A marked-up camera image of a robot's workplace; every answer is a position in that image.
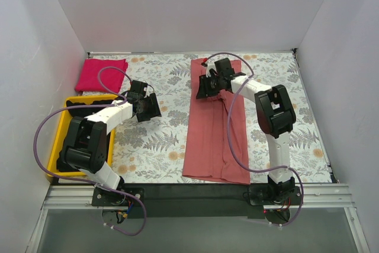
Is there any yellow plastic bin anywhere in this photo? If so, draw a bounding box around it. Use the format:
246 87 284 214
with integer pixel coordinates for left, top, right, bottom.
47 94 116 178

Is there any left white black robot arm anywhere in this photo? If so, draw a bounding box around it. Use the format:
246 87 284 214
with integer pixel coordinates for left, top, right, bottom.
59 80 161 206

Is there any salmon pink t shirt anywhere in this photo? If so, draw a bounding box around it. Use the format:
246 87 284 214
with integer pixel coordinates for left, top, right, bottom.
182 58 250 184

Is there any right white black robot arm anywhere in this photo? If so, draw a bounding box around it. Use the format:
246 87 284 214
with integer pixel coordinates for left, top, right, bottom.
196 58 296 204

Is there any floral patterned table mat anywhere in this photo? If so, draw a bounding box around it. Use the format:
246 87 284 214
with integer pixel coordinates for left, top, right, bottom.
98 52 332 183

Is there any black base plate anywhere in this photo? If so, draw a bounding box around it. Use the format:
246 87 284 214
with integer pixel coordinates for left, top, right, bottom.
91 184 301 219

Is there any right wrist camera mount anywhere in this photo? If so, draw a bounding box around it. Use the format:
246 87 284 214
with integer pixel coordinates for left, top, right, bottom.
201 62 218 78

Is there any folded magenta t shirt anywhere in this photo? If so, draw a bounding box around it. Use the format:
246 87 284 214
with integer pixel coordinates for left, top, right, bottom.
75 59 128 93

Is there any black t shirt in bin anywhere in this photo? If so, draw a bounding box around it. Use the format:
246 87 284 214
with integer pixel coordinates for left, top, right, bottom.
49 95 115 176

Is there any aluminium frame rail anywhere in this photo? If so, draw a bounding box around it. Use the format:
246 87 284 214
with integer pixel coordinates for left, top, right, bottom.
27 183 370 252

